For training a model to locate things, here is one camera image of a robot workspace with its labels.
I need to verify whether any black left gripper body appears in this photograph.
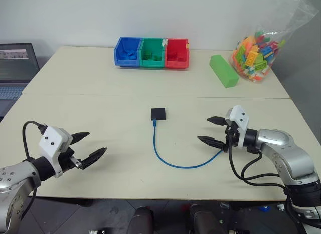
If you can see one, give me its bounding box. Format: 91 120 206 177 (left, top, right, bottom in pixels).
58 144 84 173

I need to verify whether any blue bricks pile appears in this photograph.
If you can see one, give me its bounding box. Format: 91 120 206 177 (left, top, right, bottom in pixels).
119 50 137 61

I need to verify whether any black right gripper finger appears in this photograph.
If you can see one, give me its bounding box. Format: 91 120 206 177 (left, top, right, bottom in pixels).
206 116 228 126
197 135 226 151

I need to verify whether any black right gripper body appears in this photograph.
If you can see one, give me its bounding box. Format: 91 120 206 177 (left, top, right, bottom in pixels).
223 122 239 153

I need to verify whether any blue plastic storage bin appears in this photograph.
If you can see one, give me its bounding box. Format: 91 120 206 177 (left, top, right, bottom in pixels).
114 37 143 68

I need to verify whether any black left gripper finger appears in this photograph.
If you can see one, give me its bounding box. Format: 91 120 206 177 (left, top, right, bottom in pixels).
70 131 90 146
80 147 108 170

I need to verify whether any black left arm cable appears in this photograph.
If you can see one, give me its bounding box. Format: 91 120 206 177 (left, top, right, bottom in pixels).
22 121 47 164

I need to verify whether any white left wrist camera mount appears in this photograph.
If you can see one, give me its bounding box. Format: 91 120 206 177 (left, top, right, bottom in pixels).
38 126 72 179

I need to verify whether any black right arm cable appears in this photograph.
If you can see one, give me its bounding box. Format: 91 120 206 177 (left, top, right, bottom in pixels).
227 135 289 190

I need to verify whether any dark laptop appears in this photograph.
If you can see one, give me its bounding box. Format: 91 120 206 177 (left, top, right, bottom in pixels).
0 43 41 118

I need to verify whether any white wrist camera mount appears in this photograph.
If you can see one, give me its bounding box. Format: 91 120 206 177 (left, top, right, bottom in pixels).
38 126 72 179
225 105 249 148

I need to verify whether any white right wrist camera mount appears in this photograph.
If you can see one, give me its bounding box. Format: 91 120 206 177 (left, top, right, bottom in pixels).
225 105 249 148

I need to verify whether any clear bag of colourful bricks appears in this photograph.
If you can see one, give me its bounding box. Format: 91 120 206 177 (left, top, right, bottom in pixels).
229 0 321 85

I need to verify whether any green plastic storage bin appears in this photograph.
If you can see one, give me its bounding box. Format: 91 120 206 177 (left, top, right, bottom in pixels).
139 38 168 69

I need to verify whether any red plastic storage bin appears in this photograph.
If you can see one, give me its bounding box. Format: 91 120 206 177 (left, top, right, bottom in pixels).
164 38 190 70

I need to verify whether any blue cable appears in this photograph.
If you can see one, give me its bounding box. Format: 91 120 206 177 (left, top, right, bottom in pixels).
152 118 224 169

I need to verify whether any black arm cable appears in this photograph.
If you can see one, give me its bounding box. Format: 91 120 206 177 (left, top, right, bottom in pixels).
22 121 47 164
227 135 289 190

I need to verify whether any long green block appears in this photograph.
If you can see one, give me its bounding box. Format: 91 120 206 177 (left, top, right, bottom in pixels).
209 54 240 89

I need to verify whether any small black box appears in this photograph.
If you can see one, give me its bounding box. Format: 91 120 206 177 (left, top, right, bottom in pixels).
150 107 167 121

